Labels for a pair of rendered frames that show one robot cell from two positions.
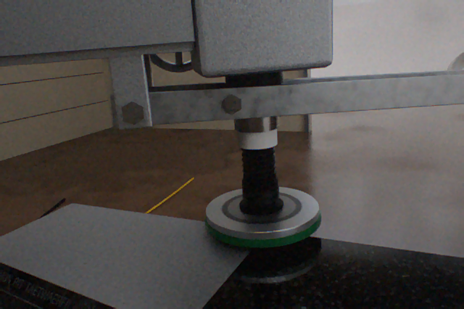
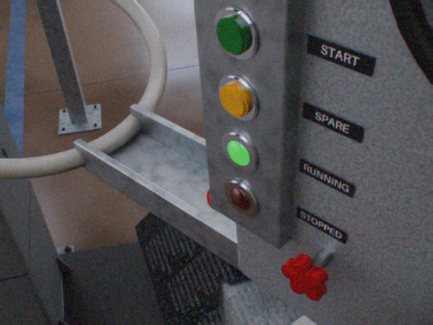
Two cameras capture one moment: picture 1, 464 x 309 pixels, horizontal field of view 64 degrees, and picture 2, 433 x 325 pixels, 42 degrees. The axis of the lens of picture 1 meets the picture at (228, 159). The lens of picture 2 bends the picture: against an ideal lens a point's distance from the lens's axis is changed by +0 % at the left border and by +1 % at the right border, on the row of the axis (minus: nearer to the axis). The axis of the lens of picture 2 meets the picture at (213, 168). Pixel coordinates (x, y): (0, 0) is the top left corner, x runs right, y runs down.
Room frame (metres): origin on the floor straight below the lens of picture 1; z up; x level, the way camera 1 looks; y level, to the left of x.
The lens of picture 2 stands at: (1.01, 0.14, 1.65)
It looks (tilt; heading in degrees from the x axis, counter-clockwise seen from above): 43 degrees down; 232
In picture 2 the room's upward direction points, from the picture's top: 4 degrees counter-clockwise
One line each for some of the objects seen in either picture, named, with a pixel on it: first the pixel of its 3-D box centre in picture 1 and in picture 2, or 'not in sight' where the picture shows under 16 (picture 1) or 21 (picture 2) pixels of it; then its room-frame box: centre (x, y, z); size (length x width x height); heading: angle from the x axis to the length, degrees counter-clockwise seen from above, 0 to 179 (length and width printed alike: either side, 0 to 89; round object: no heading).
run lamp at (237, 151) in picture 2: not in sight; (240, 151); (0.79, -0.11, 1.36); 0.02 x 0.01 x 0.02; 97
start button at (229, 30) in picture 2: not in sight; (234, 34); (0.80, -0.11, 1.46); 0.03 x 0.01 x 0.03; 97
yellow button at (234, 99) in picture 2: not in sight; (236, 99); (0.80, -0.11, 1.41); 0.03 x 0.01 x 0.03; 97
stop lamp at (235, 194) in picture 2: not in sight; (241, 197); (0.79, -0.11, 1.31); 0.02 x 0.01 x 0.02; 97
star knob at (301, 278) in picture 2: not in sight; (314, 265); (0.78, -0.03, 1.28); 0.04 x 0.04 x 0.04; 7
